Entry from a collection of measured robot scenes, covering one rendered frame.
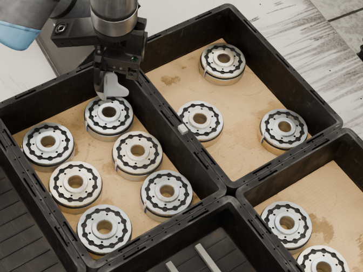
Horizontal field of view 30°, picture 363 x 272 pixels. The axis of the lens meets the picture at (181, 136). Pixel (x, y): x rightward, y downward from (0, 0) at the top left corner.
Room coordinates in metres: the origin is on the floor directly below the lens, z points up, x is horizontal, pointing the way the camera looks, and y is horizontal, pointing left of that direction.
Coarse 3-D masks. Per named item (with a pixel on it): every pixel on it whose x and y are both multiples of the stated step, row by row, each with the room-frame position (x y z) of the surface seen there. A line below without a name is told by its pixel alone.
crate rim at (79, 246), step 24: (72, 72) 0.86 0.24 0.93; (24, 96) 0.78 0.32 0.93; (0, 120) 0.71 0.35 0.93; (168, 120) 0.79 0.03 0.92; (192, 144) 0.74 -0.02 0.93; (24, 168) 0.62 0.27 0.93; (48, 192) 0.58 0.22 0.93; (216, 192) 0.64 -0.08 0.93; (72, 240) 0.50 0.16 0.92; (144, 240) 0.52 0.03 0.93; (96, 264) 0.46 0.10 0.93
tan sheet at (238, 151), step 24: (168, 72) 0.99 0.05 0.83; (192, 72) 1.00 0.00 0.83; (168, 96) 0.92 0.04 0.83; (192, 96) 0.93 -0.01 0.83; (216, 96) 0.94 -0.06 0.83; (240, 96) 0.95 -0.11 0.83; (264, 96) 0.97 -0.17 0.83; (240, 120) 0.89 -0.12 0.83; (216, 144) 0.81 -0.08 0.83; (240, 144) 0.83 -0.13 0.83; (240, 168) 0.76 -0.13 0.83
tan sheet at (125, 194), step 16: (96, 96) 0.88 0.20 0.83; (64, 112) 0.83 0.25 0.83; (80, 112) 0.83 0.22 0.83; (80, 128) 0.79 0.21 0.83; (144, 128) 0.82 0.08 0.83; (80, 144) 0.75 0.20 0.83; (96, 144) 0.76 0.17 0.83; (112, 144) 0.77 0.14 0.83; (80, 160) 0.72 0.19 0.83; (96, 160) 0.72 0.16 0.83; (48, 176) 0.67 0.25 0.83; (112, 176) 0.69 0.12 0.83; (112, 192) 0.66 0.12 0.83; (128, 192) 0.66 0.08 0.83; (128, 208) 0.63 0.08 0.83; (144, 224) 0.60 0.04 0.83
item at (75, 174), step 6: (66, 174) 0.66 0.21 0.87; (72, 174) 0.66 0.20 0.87; (78, 174) 0.66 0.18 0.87; (84, 174) 0.66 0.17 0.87; (66, 180) 0.64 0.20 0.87; (84, 180) 0.65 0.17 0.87; (66, 186) 0.63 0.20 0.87; (84, 186) 0.64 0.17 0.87; (72, 192) 0.62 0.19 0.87; (78, 192) 0.62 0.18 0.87
